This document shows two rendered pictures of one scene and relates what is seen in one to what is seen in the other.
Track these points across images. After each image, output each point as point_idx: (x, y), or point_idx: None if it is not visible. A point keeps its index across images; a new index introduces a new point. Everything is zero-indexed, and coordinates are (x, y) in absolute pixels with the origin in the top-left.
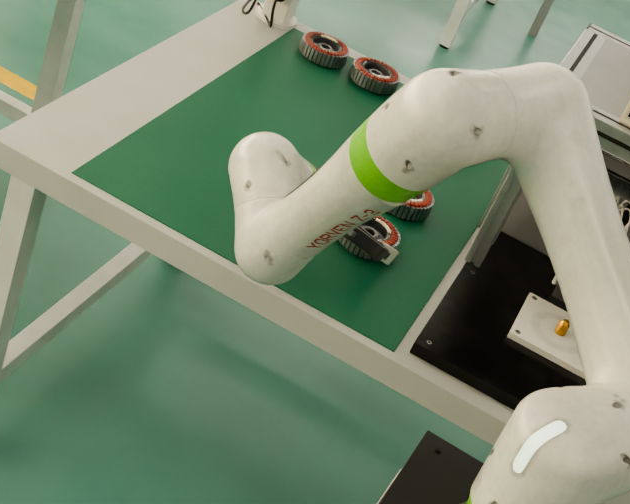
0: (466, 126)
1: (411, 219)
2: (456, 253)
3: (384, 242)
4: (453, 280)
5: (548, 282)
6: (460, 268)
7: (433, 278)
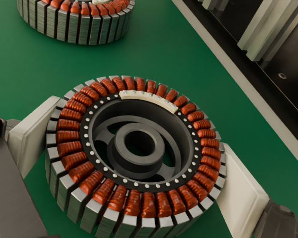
0: None
1: (121, 34)
2: (208, 51)
3: (252, 180)
4: (266, 105)
5: None
6: (239, 73)
7: (262, 130)
